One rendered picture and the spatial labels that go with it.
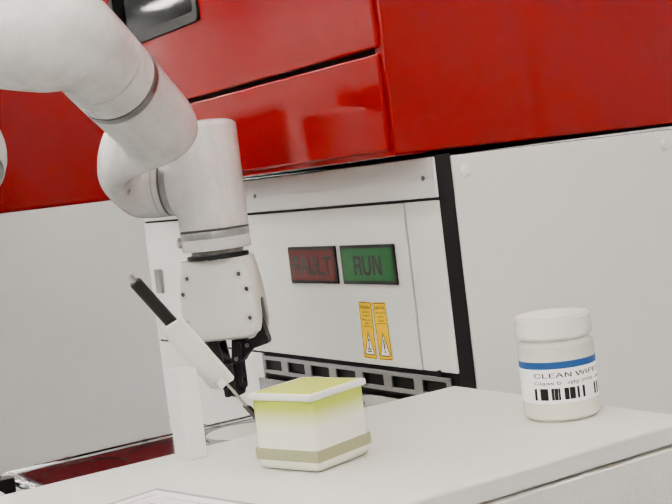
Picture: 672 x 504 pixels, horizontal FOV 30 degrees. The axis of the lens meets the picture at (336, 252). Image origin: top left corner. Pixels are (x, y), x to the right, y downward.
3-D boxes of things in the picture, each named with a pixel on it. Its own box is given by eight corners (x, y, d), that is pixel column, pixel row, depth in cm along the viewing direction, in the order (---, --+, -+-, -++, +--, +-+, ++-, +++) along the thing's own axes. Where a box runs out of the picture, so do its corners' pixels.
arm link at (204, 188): (162, 235, 147) (236, 227, 145) (148, 125, 146) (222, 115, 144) (187, 230, 155) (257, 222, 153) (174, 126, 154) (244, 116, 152)
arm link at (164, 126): (8, 134, 127) (132, 235, 154) (152, 113, 123) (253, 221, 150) (15, 56, 130) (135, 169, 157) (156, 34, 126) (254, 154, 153)
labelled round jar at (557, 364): (564, 403, 120) (554, 306, 119) (617, 410, 114) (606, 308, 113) (509, 417, 116) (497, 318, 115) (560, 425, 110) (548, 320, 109)
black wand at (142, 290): (127, 279, 112) (136, 270, 113) (121, 279, 113) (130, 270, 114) (261, 428, 119) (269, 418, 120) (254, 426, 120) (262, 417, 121)
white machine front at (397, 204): (183, 428, 208) (153, 192, 206) (490, 507, 139) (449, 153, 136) (167, 432, 206) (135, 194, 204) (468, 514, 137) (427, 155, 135)
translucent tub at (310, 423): (311, 448, 113) (302, 375, 113) (375, 452, 108) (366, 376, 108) (255, 469, 108) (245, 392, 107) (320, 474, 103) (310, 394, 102)
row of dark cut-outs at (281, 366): (267, 371, 175) (265, 354, 175) (456, 399, 138) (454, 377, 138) (263, 372, 175) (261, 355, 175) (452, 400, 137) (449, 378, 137)
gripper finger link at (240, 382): (224, 343, 149) (231, 397, 149) (249, 341, 148) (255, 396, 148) (234, 338, 152) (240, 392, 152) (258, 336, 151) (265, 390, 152)
